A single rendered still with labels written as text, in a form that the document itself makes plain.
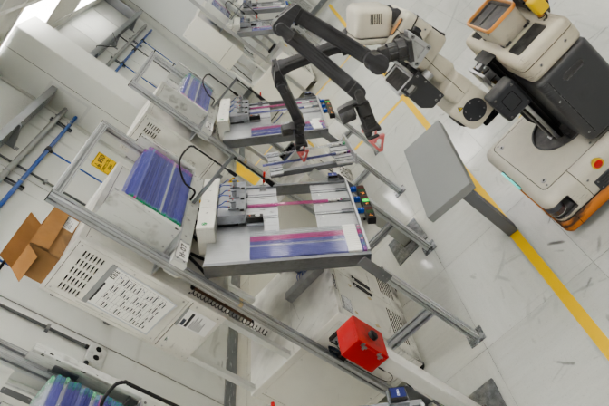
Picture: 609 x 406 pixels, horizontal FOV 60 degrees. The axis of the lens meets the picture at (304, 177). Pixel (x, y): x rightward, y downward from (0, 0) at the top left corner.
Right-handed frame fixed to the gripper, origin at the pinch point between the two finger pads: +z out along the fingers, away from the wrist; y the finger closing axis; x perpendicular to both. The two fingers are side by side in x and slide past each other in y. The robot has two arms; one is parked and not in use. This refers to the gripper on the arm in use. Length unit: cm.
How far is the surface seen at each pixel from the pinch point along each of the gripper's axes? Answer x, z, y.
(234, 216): -40, 2, 53
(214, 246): -50, 8, 69
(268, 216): -24, 8, 47
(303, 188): -3.6, 10.7, 18.3
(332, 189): 11.1, 10.4, 26.2
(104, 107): -171, 16, -256
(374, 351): 7, 27, 129
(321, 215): 1, 11, 50
